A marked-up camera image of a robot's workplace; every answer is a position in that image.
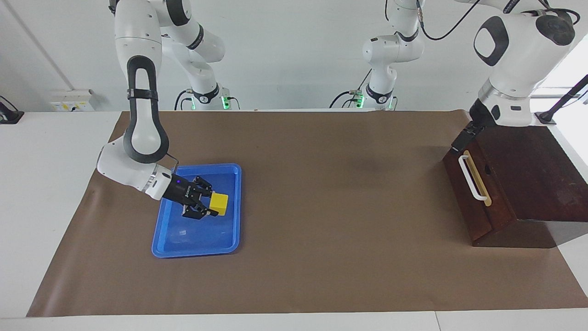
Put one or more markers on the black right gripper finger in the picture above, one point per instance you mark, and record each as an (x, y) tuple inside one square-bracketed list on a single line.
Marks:
[(195, 210), (203, 186)]

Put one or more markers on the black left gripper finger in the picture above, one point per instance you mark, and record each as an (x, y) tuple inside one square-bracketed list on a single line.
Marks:
[(474, 129), (463, 140)]

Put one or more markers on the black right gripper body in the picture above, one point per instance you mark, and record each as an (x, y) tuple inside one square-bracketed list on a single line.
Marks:
[(179, 189)]

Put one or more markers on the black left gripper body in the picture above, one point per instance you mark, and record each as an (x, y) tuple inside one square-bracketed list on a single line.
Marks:
[(482, 117)]

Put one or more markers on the yellow cube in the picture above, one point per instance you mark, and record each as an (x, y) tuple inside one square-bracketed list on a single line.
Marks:
[(219, 203)]

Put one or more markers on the dark wooden drawer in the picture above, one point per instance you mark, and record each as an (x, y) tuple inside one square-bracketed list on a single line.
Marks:
[(468, 207)]

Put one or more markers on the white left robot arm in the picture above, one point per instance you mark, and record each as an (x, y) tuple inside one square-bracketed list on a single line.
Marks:
[(519, 69)]

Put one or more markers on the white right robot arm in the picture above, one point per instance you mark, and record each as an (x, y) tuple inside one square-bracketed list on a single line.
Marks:
[(138, 46)]

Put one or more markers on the dark wooden drawer cabinet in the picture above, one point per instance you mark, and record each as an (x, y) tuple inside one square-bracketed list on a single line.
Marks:
[(537, 170)]

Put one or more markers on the blue plastic tray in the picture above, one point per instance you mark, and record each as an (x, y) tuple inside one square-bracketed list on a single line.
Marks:
[(193, 236)]

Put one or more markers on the black angled stand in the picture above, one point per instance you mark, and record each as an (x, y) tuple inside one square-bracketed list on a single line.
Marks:
[(562, 102)]

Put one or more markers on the brown paper table mat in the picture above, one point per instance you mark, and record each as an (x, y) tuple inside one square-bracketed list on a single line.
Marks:
[(321, 230)]

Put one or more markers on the white wall socket box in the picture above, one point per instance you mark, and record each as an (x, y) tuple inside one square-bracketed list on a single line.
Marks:
[(71, 100)]

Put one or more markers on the black clamp mount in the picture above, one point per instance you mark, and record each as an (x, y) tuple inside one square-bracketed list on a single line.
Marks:
[(9, 115)]

